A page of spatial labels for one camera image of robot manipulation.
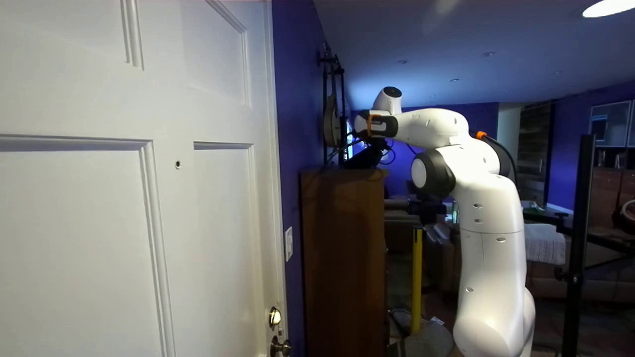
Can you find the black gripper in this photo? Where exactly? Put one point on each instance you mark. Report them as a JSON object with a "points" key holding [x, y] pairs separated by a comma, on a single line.
{"points": [[374, 143]]}

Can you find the black head sock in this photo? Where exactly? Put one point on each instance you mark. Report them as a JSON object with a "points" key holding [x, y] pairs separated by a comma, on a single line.
{"points": [[366, 159]]}

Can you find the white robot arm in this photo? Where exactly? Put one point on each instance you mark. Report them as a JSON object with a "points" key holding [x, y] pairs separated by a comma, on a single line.
{"points": [[495, 315]]}

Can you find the brown wooden shelf cabinet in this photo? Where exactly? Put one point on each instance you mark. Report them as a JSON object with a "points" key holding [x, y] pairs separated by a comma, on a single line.
{"points": [[344, 262]]}

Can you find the brass door knob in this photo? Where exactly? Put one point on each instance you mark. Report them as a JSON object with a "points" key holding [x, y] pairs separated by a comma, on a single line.
{"points": [[275, 317]]}

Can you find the yellow pole stand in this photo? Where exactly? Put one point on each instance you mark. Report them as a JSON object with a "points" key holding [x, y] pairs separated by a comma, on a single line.
{"points": [[428, 337]]}

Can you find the black tripod stand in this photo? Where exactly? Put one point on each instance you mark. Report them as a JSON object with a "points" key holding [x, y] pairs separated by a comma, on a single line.
{"points": [[580, 236]]}

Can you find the white panel door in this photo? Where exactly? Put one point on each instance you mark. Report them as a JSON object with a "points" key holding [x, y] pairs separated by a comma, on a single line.
{"points": [[140, 190]]}

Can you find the ceiling light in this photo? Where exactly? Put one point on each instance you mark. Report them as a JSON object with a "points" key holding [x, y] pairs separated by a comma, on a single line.
{"points": [[602, 8]]}

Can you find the black wall hanging rack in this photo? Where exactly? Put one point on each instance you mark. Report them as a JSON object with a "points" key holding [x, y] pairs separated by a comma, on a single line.
{"points": [[332, 107]]}

